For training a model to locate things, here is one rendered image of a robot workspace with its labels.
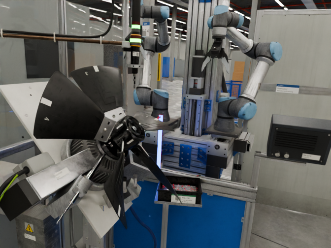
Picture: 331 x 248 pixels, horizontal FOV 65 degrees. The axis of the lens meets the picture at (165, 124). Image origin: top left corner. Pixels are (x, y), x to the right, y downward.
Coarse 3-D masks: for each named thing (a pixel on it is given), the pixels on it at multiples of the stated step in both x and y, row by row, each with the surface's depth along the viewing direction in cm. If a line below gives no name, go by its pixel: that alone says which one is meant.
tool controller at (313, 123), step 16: (272, 128) 122; (288, 128) 119; (304, 128) 117; (320, 128) 115; (272, 144) 125; (288, 144) 122; (304, 144) 119; (320, 144) 117; (304, 160) 124; (320, 160) 121
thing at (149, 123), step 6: (138, 114) 134; (144, 114) 136; (138, 120) 126; (144, 120) 128; (150, 120) 129; (144, 126) 118; (150, 126) 120; (156, 126) 123; (162, 126) 126; (168, 126) 132
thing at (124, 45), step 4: (124, 44) 102; (128, 44) 102; (124, 48) 101; (128, 48) 102; (128, 52) 103; (128, 56) 103; (128, 60) 103; (128, 64) 104; (132, 64) 103; (136, 64) 103; (140, 64) 107
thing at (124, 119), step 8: (120, 120) 100; (128, 120) 102; (136, 120) 105; (120, 128) 97; (128, 128) 97; (136, 128) 103; (112, 136) 99; (120, 136) 97; (128, 136) 96; (136, 136) 100; (144, 136) 103; (104, 144) 99; (112, 144) 101; (120, 144) 98; (128, 144) 99; (136, 144) 100; (112, 152) 100; (128, 152) 108
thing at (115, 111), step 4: (116, 108) 108; (120, 108) 108; (108, 112) 107; (112, 112) 107; (116, 112) 107; (120, 112) 108; (108, 116) 106; (116, 116) 107; (120, 116) 107; (124, 116) 107; (116, 120) 106
